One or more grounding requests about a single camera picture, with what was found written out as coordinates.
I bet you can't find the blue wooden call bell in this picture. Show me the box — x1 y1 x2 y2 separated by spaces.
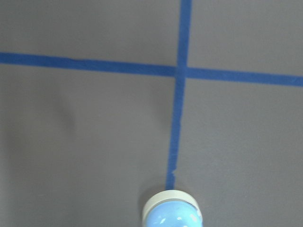
142 190 203 227

